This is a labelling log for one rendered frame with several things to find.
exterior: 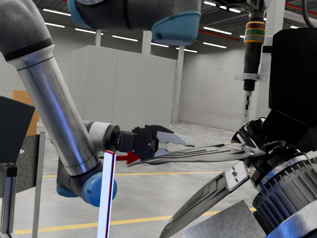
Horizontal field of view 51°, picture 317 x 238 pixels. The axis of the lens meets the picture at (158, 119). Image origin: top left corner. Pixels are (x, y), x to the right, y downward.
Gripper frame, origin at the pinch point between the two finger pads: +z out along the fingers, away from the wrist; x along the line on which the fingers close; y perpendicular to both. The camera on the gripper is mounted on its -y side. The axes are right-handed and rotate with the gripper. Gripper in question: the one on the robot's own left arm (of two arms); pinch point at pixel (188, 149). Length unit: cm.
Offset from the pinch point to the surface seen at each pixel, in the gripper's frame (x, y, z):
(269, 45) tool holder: -24.9, -0.4, 15.1
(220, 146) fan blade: -1.5, 1.4, 7.0
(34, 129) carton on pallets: 21, 634, -481
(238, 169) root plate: 3.9, 13.7, 11.6
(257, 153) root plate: -1.0, 0.9, 15.1
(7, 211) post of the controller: 25, 8, -51
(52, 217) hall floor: 95, 231, -166
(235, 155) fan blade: -0.2, -5.6, 10.5
